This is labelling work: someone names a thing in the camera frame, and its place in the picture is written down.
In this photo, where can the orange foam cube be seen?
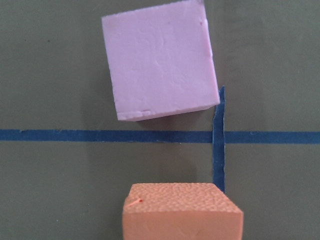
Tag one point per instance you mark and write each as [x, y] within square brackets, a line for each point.
[180, 211]

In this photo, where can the pink foam cube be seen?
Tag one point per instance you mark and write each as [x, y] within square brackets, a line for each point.
[160, 61]

